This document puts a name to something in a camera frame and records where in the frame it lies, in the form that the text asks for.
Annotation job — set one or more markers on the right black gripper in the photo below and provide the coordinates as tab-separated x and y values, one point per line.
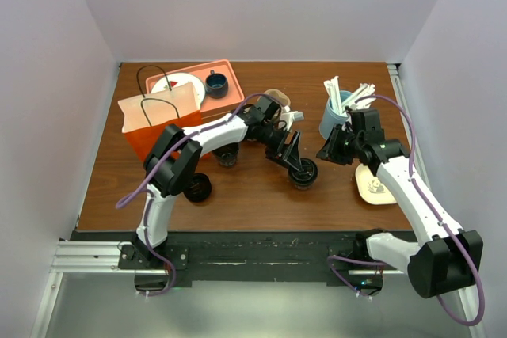
329	150

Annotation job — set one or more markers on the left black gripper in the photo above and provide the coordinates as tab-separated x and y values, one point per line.
285	154

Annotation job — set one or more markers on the black cup lid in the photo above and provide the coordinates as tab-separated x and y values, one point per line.
309	173
199	189

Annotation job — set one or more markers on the dark coffee cup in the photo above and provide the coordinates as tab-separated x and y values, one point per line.
302	185
227	155

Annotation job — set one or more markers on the cardboard cup carrier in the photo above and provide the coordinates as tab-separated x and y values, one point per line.
280	97

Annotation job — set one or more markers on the orange paper bag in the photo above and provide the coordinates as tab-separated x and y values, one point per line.
146	115

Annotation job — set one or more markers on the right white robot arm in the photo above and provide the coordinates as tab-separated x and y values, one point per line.
444	257

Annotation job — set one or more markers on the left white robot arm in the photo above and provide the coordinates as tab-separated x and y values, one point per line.
172	162

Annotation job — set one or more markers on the light blue straw holder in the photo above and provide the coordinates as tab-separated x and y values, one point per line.
329	119

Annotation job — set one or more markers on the white panda dish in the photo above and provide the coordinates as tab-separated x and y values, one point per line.
371	189

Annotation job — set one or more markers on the pink plastic tray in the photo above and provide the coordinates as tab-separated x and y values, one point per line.
210	107

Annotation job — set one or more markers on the black cup lid on table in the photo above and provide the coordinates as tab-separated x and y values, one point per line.
199	189

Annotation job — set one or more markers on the dark blue ceramic cup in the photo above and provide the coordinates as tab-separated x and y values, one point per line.
216	85

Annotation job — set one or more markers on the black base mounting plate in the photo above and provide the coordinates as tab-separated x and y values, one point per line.
188	257

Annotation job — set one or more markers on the white plate with strawberry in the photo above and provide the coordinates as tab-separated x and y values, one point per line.
178	79

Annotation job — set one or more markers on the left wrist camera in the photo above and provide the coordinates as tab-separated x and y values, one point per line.
288	117

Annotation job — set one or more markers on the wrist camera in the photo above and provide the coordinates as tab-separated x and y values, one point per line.
288	117
350	111

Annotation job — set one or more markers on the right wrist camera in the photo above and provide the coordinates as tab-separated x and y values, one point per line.
350	111

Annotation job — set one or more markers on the aluminium frame rail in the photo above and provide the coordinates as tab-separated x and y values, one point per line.
400	96

